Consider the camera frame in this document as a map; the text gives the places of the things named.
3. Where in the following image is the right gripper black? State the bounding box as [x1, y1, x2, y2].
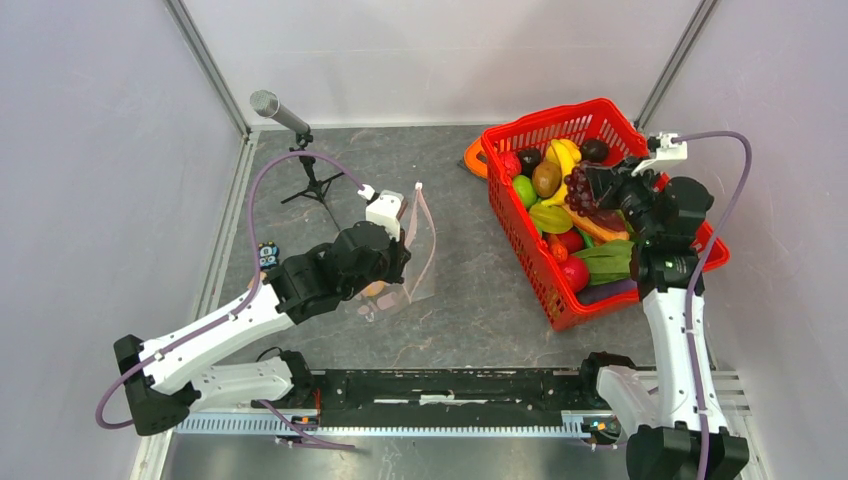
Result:
[586, 156, 664, 243]

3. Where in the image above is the dark red grape bunch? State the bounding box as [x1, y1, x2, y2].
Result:
[563, 164, 599, 217]

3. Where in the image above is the orange fruit with leaf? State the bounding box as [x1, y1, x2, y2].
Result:
[361, 281, 387, 298]

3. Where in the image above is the clear zip top bag pink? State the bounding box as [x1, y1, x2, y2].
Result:
[343, 181, 438, 323]

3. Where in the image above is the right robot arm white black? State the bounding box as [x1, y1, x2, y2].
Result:
[574, 157, 750, 479]

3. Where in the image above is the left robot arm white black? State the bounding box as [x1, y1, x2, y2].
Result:
[113, 221, 411, 436]

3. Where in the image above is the dark plum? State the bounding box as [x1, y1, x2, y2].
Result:
[579, 138, 609, 164]

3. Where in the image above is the papaya slice orange brown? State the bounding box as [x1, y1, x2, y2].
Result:
[563, 206, 631, 243]

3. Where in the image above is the yellow banana bunch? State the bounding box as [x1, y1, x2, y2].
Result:
[541, 138, 582, 206]

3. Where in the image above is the red tomato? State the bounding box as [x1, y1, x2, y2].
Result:
[555, 227, 586, 255]

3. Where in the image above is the red plastic basket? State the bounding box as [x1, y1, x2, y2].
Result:
[480, 97, 731, 333]

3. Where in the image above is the yellow star fruit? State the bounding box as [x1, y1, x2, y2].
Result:
[528, 203, 573, 234]

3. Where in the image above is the green leafy vegetable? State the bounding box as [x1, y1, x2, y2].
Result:
[574, 239, 634, 286]

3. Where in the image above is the black tripod stand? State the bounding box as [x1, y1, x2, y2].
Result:
[280, 129, 344, 232]

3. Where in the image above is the orange carrot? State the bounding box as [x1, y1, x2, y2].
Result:
[546, 234, 569, 263]

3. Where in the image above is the dark mangosteen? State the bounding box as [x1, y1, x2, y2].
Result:
[516, 147, 543, 178]

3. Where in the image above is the green apple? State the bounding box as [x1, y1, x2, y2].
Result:
[512, 175, 538, 210]

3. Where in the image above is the red apple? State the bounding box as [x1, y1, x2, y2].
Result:
[559, 256, 591, 293]

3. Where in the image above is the small blue robot toy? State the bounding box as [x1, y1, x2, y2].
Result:
[257, 241, 279, 271]

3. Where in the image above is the red strawberry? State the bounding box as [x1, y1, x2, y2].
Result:
[499, 151, 523, 179]

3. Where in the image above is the purple eggplant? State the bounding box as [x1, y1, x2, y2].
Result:
[576, 279, 637, 305]

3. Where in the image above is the grey microphone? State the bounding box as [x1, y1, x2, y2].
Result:
[249, 90, 311, 136]

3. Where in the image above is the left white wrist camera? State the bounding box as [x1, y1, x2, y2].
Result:
[365, 190, 407, 241]

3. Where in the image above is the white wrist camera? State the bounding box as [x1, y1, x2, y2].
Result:
[365, 190, 407, 241]
[631, 132, 688, 177]

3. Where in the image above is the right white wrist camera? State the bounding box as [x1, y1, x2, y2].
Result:
[631, 132, 688, 177]

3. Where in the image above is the orange plastic handle piece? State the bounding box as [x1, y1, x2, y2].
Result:
[460, 138, 488, 180]

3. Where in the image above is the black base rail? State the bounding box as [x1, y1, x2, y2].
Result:
[272, 368, 609, 428]

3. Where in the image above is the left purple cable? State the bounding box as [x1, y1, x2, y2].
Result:
[95, 150, 372, 431]

